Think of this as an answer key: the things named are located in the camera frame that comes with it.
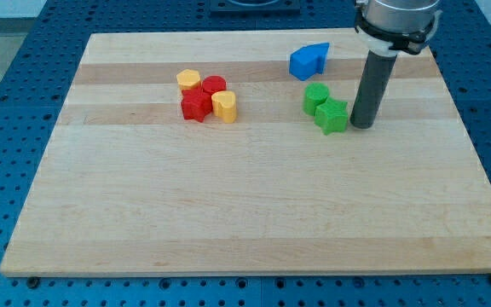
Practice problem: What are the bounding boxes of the green star block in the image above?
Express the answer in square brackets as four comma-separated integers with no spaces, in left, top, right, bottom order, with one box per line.
[315,97,349,135]

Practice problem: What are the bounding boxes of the yellow hexagon block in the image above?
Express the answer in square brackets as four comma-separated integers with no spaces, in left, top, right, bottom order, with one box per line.
[176,69,202,90]

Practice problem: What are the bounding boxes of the yellow heart block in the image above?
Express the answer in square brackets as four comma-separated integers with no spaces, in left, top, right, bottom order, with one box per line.
[211,90,238,124]

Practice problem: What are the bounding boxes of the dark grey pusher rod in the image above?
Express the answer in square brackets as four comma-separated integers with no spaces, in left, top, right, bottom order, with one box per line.
[350,51,397,129]

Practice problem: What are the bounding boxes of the red cylinder block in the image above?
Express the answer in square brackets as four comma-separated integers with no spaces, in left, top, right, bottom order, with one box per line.
[202,75,227,96]

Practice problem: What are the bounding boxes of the blue arrow block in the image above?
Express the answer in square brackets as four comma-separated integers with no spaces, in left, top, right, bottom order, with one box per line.
[289,42,330,81]

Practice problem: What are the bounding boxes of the red star block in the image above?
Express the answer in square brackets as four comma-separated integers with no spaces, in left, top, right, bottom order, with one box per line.
[181,88,212,122]

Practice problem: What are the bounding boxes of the wooden board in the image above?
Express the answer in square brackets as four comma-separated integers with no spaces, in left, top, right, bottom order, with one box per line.
[0,28,491,278]

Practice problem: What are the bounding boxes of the green cylinder block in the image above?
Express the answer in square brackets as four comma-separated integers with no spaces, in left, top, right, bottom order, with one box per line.
[303,83,330,116]

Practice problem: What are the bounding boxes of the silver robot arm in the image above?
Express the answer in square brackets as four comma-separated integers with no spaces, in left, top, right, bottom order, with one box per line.
[354,0,442,57]

